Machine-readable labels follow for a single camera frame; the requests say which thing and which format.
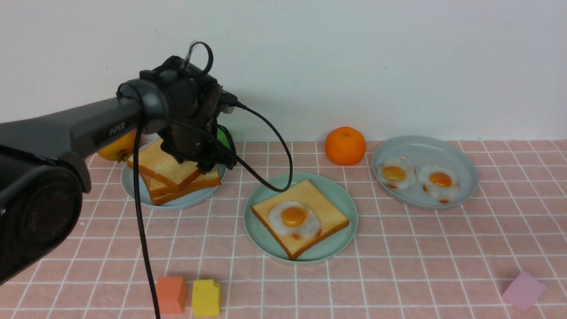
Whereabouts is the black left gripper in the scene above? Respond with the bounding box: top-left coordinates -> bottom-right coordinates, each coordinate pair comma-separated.
140,56 -> 237,175

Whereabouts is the toast slice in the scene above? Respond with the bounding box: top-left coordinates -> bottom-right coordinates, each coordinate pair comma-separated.
143,176 -> 221,206
137,139 -> 201,191
142,166 -> 221,197
252,180 -> 348,259

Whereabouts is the fried egg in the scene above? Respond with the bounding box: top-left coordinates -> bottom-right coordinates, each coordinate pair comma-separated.
268,201 -> 322,240
377,157 -> 417,191
418,164 -> 460,204

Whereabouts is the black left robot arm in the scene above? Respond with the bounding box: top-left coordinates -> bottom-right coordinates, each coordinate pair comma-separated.
0,56 -> 235,284

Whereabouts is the green cube block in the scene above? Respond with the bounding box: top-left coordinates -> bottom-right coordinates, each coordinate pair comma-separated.
217,125 -> 236,152

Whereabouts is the blue-grey bread plate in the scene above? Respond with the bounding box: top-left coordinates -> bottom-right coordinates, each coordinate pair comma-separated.
121,157 -> 227,210

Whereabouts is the red yellow apple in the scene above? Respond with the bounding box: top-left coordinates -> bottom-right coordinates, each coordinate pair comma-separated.
97,130 -> 136,162

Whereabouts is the orange mandarin fruit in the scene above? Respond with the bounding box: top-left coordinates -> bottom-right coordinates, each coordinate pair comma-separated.
324,127 -> 366,166

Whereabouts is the yellow notched block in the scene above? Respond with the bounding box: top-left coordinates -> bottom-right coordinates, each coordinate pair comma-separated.
191,279 -> 221,318

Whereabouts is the orange cube block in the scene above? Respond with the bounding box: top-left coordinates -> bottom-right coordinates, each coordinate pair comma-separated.
155,276 -> 188,315

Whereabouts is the grey egg plate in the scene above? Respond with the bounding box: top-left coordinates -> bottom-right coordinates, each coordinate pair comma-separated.
371,136 -> 479,210

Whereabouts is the pink cube block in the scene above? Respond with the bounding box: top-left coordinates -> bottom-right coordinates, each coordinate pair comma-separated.
502,271 -> 547,313

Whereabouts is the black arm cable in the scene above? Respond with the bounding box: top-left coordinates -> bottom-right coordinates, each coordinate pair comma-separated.
116,42 -> 294,319

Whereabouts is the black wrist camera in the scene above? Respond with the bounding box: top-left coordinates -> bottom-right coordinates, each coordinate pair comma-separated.
217,89 -> 246,114

